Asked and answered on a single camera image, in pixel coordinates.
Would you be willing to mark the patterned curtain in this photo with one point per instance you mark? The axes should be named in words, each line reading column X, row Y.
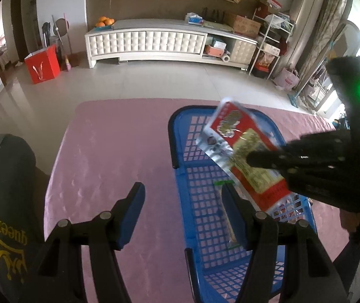
column 328, row 31

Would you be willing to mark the blue plastic basket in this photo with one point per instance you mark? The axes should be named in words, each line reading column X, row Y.
column 199, row 195

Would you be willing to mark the black storage bin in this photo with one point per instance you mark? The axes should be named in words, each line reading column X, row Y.
column 261, row 72

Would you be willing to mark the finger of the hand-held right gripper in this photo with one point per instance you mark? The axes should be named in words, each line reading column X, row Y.
column 271, row 159

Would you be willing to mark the cardboard box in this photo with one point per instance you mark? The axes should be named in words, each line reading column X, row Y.
column 244, row 25

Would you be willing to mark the blue tissue box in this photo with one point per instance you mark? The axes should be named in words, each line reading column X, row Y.
column 195, row 19

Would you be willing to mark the standing air conditioner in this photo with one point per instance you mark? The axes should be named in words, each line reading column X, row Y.
column 306, row 15

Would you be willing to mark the pink blanket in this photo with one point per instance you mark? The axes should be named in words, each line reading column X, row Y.
column 110, row 148

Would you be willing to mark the orange box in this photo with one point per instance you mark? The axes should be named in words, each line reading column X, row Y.
column 214, row 51

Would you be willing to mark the paper towel roll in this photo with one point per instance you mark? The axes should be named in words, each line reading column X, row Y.
column 226, row 58

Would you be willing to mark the broom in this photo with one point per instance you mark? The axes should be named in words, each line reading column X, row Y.
column 68, row 64

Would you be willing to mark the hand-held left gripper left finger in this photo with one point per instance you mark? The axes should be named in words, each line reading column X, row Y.
column 134, row 214

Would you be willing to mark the pile of oranges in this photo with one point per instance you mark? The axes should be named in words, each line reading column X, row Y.
column 105, row 21

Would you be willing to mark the green folded cloth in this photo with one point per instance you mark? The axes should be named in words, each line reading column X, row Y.
column 218, row 26

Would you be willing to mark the white TV cabinet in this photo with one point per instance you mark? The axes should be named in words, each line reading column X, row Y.
column 151, row 41

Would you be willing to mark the pink shopping bag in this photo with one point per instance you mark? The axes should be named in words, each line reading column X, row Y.
column 286, row 80

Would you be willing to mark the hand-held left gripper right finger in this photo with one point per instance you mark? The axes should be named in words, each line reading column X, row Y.
column 233, row 214

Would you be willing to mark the white metal shelf rack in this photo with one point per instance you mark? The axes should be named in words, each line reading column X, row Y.
column 274, row 38

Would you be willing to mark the person's right hand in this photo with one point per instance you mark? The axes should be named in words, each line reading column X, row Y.
column 352, row 221

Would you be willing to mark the red gift box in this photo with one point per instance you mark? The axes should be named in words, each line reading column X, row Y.
column 42, row 64

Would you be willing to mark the long clear snack stick packet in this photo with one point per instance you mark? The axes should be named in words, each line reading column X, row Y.
column 232, row 238

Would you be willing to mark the dark cloth yellow crown print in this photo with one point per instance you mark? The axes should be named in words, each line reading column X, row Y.
column 9, row 195

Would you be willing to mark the red snack packet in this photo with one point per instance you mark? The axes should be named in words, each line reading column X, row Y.
column 230, row 123

